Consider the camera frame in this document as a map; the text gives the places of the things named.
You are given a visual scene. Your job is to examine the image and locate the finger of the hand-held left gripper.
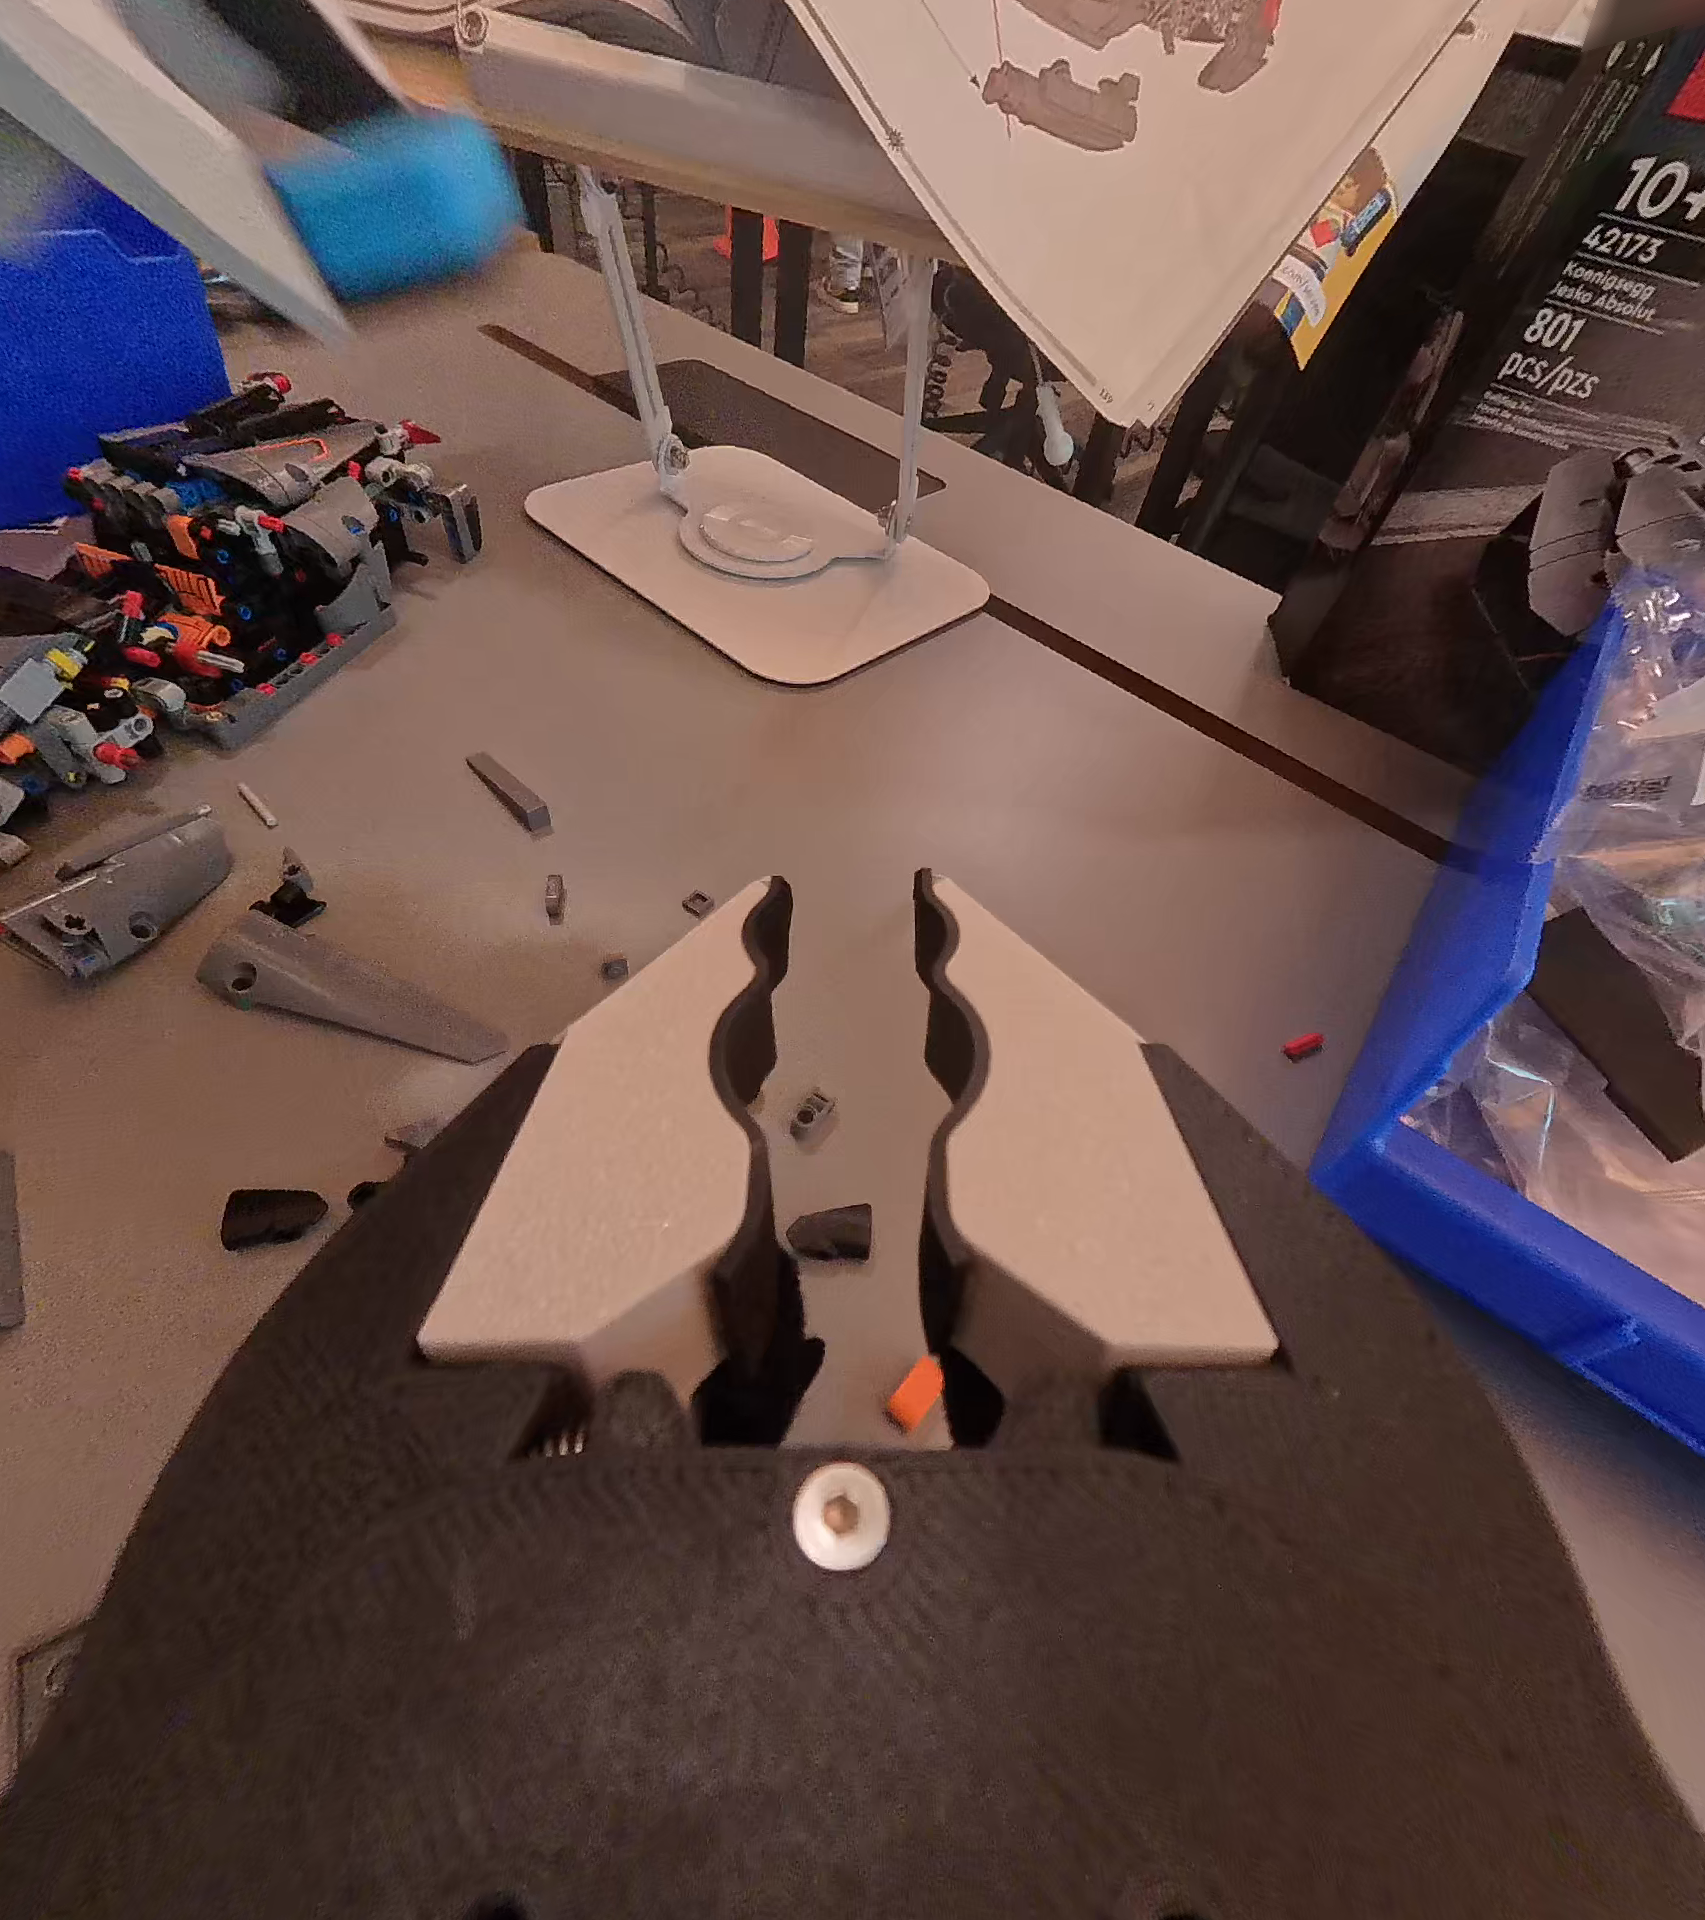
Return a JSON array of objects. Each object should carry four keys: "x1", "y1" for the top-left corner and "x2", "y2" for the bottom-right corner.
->
[{"x1": 0, "y1": 0, "x2": 397, "y2": 338}]

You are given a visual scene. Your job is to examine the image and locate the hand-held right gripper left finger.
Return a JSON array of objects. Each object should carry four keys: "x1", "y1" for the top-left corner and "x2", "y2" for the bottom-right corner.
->
[{"x1": 416, "y1": 871, "x2": 826, "y2": 1376}]

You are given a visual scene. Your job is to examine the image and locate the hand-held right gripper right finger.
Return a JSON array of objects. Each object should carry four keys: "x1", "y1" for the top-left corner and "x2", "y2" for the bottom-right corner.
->
[{"x1": 915, "y1": 867, "x2": 1281, "y2": 1376}]

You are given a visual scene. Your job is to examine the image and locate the small lego pieces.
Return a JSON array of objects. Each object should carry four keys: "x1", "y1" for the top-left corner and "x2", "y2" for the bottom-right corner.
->
[{"x1": 788, "y1": 1091, "x2": 946, "y2": 1428}]

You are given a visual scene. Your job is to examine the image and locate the light blue block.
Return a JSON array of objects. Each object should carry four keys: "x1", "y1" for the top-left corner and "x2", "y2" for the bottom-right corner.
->
[{"x1": 261, "y1": 109, "x2": 525, "y2": 299}]

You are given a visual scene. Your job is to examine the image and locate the grey pointed lego panel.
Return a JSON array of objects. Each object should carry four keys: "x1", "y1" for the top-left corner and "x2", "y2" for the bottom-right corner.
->
[{"x1": 198, "y1": 912, "x2": 512, "y2": 1065}]

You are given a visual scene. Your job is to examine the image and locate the black lego wedge piece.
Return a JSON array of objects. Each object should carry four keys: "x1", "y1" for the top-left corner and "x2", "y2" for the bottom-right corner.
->
[{"x1": 219, "y1": 1191, "x2": 333, "y2": 1251}]

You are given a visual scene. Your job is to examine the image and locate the partly built lego car model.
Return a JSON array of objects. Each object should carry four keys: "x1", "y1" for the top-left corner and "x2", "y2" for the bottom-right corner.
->
[{"x1": 0, "y1": 376, "x2": 481, "y2": 901}]

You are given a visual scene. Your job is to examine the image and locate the long grey lego beam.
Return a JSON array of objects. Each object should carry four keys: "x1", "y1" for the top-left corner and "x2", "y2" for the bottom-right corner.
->
[{"x1": 470, "y1": 753, "x2": 554, "y2": 833}]

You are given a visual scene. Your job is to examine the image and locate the grey curved lego panel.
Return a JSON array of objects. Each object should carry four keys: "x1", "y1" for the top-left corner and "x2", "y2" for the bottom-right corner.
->
[{"x1": 0, "y1": 814, "x2": 235, "y2": 982}]

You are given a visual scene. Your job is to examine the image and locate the black lego set box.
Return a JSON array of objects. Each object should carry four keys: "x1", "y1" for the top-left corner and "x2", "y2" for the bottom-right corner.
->
[{"x1": 1269, "y1": 0, "x2": 1705, "y2": 773}]

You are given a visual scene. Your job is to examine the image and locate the lego instruction booklet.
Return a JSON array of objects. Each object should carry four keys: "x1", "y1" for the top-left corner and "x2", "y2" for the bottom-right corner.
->
[{"x1": 486, "y1": 0, "x2": 1529, "y2": 430}]

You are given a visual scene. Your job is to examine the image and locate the blue bin with tag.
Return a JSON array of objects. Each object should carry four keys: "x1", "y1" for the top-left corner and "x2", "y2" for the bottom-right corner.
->
[{"x1": 0, "y1": 188, "x2": 232, "y2": 553}]

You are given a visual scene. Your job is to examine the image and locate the blue bin with bags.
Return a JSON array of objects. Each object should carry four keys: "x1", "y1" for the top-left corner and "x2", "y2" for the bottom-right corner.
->
[{"x1": 1309, "y1": 605, "x2": 1705, "y2": 1524}]

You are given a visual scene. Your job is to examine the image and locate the white book stand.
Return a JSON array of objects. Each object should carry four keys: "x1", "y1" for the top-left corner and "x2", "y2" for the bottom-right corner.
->
[{"x1": 465, "y1": 0, "x2": 998, "y2": 688}]

